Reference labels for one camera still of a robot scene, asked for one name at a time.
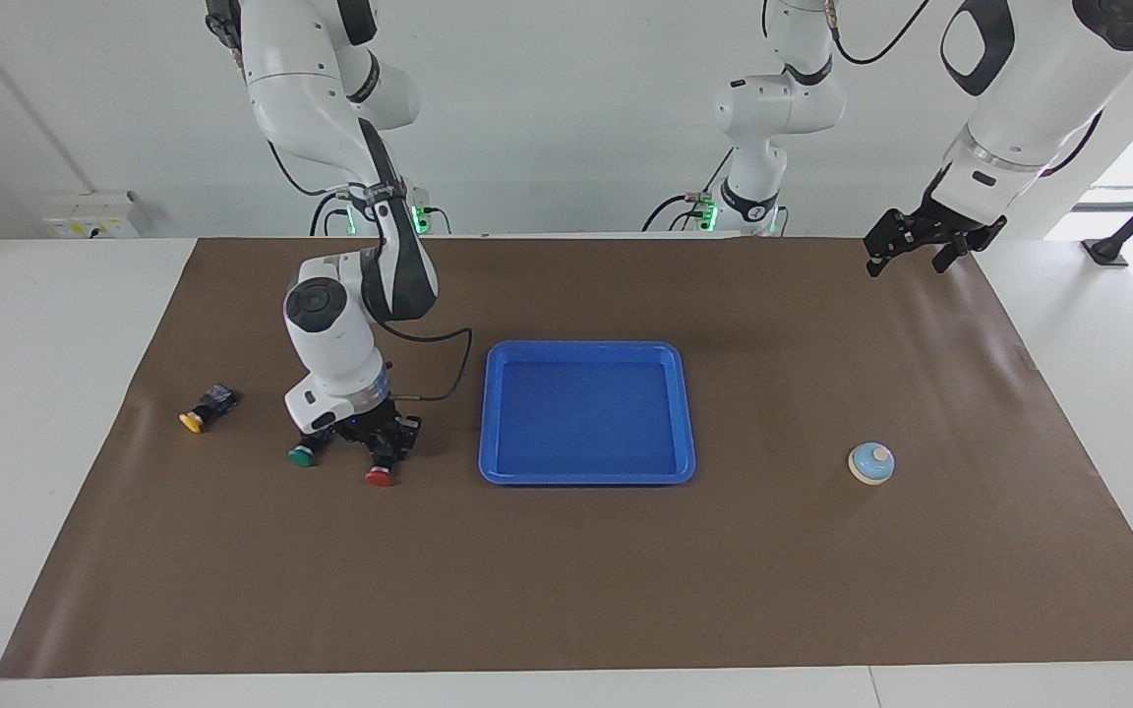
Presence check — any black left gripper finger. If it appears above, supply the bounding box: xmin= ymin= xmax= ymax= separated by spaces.
xmin=864 ymin=209 xmax=912 ymax=279
xmin=933 ymin=216 xmax=1008 ymax=274

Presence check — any red push button switch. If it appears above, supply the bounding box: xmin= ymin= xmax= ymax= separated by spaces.
xmin=367 ymin=442 xmax=402 ymax=489

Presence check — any green push button switch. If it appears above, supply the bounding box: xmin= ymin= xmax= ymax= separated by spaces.
xmin=288 ymin=425 xmax=336 ymax=468

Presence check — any yellow push button switch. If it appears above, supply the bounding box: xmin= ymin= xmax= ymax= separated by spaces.
xmin=178 ymin=383 xmax=238 ymax=435

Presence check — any blue plastic tray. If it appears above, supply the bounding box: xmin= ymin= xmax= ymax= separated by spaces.
xmin=478 ymin=340 xmax=697 ymax=487

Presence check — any brown table mat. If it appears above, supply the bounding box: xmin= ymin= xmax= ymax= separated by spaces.
xmin=0 ymin=234 xmax=1133 ymax=679

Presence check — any black base cable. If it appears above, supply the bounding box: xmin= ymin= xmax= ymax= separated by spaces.
xmin=641 ymin=147 xmax=735 ymax=234
xmin=309 ymin=190 xmax=356 ymax=237

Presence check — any white wall socket box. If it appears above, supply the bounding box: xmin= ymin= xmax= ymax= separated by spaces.
xmin=42 ymin=192 xmax=142 ymax=240

